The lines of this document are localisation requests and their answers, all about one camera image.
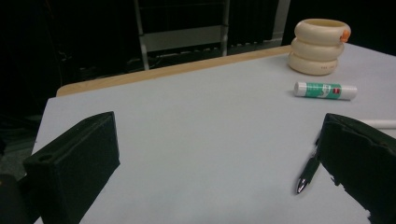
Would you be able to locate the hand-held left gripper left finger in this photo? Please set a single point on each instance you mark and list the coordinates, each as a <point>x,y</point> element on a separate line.
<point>74,165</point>

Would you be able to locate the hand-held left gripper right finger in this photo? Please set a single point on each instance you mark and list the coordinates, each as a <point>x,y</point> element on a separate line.
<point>361,161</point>

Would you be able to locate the black pen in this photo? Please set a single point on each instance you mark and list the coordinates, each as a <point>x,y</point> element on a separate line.
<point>309,171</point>

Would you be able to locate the green and white glue stick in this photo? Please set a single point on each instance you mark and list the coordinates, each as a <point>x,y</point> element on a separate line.
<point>323,90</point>

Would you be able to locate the cream ringed duck pen holder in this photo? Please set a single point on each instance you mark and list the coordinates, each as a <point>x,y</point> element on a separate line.
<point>314,49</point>

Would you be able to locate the grey metal post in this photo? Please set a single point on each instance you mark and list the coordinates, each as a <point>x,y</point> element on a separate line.
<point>281,18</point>

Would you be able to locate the grey metal stand frame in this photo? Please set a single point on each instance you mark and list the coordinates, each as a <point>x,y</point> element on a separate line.
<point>180,39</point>

